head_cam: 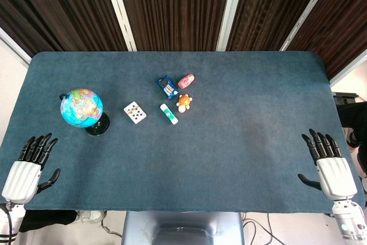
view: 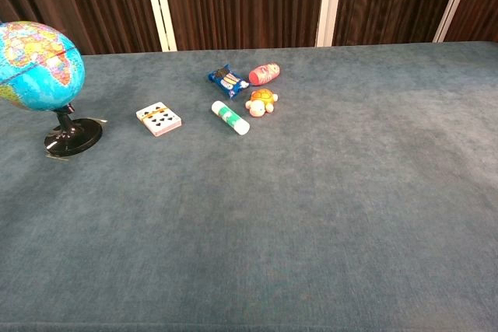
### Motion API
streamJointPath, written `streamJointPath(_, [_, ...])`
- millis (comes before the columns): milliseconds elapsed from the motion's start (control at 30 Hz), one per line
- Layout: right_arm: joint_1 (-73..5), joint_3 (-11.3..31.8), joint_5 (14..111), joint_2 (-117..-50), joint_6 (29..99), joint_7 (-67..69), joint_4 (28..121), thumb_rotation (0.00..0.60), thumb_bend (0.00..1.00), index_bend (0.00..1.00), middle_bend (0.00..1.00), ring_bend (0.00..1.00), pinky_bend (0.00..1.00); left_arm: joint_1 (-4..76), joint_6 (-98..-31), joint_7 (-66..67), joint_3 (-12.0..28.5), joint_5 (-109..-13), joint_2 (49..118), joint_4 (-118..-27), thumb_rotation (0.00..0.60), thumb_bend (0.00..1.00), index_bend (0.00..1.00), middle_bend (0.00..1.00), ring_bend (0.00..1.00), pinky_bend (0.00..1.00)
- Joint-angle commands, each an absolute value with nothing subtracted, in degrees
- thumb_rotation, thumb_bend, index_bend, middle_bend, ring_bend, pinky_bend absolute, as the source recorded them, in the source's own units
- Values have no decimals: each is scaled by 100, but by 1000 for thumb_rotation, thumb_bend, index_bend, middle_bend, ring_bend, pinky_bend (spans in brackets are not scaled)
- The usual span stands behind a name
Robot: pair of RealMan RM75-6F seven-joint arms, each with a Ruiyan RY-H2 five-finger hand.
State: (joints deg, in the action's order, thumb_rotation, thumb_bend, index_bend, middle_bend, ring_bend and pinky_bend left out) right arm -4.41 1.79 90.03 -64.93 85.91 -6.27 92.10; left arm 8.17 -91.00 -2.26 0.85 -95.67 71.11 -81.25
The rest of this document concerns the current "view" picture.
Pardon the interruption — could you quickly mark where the blue world globe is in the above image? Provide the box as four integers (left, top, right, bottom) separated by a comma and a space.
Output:
0, 20, 108, 161

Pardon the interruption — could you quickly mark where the white green glue stick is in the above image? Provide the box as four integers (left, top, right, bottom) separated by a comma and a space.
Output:
211, 100, 251, 136

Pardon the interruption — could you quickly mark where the orange toy turtle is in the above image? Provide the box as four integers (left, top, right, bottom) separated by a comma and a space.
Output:
244, 88, 279, 118

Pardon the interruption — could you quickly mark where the blue cookie snack packet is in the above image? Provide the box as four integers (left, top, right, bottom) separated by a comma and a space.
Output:
207, 64, 251, 100

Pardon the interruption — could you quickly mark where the blue table cloth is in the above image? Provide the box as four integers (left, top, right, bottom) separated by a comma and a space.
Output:
0, 40, 498, 332

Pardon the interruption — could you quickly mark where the deck of playing cards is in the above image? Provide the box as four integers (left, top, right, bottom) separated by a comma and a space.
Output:
135, 101, 183, 138

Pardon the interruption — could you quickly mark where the dark brown pleated curtain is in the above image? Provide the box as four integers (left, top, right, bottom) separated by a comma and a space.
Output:
0, 0, 498, 56

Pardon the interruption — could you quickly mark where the white frame post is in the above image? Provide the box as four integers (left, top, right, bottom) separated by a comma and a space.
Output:
140, 0, 178, 52
314, 0, 346, 47
432, 0, 479, 44

